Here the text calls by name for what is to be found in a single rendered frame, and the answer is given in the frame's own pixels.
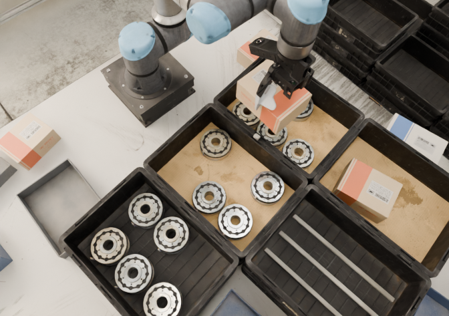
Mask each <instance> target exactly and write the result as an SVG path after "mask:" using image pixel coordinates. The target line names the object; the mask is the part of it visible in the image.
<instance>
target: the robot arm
mask: <svg viewBox="0 0 449 316"><path fill-rule="evenodd" d="M328 3H329V0H154V6H153V8H152V20H150V21H149V22H147V23H145V22H142V21H140V22H139V23H137V21H135V22H132V23H129V24H128V25H127V26H125V27H124V28H123V29H122V30H121V32H120V35H119V38H118V42H119V47H120V53H121V54H122V57H123V59H124V63H125V65H126V70H125V74H124V78H125V81H126V85H127V86H128V87H129V89H130V90H132V91H133V92H135V93H137V94H142V95H148V94H153V93H155V92H157V91H159V90H160V89H161V88H162V87H163V86H164V84H165V83H166V70H165V68H164V66H163V65H162V64H161V62H160V61H159V58H160V57H162V56H163V55H165V54H166V53H168V52H169V51H171V50H173V49H174V48H175V47H178V46H179V45H180V44H182V43H184V42H186V41H188V40H189V39H190V38H191V37H192V36H193V35H194V37H195V38H196V39H197V40H198V41H199V42H201V43H203V44H206V45H209V44H212V43H214V42H216V41H218V40H220V39H222V38H224V37H226V36H227V35H228V34H229V33H230V32H232V31H233V30H235V29H236V28H238V27H239V26H241V25H242V24H244V23H245V22H247V21H248V20H250V19H252V18H253V17H254V16H256V15H258V14H259V13H260V12H262V11H264V10H265V9H266V10H267V11H268V12H269V13H271V14H272V15H274V16H275V17H276V18H278V19H279V20H280V21H281V22H282V24H281V28H280V32H279V36H278V40H277V41H275V40H272V39H267V38H264V37H259V38H257V39H255V40H254V41H253V42H252V43H250V44H249V49H250V52H251V54H253V55H256V56H259V57H262V58H265V59H269V60H271V61H273V62H274V63H273V64H272V65H271V66H270V67H269V69H268V72H267V74H266V75H265V77H264V78H263V79H262V81H261V83H260V84H259V87H258V90H257V92H256V97H255V110H258V108H259V106H260V105H262V106H265V107H266V108H268V109H270V110H274V109H275V108H276V107H277V105H276V103H275V100H274V95H275V93H276V91H277V89H276V87H275V86H274V85H273V84H272V80H273V81H274V82H275V83H276V84H278V85H279V86H280V87H281V89H282V90H284V91H283V94H284V95H285V96H286V97H287V98H288V99H289V100H290V99H291V96H292V94H293V92H294V91H296V90H298V89H301V90H302V89H303V88H304V87H305V86H306V84H307V83H308V84H309V83H310V81H311V78H312V77H313V74H314V71H315V70H313V69H312V68H311V67H310V66H311V65H312V64H313V63H315V60H316V57H315V56H313V55H312V54H311V50H312V48H313V44H314V42H315V39H316V37H317V34H318V32H319V28H320V26H321V23H322V21H323V19H324V17H325V15H326V13H327V6H328ZM308 72H309V73H308ZM310 75H311V76H310ZM309 76H310V78H309ZM288 92H289V93H291V94H290V95H289V94H288Z"/></svg>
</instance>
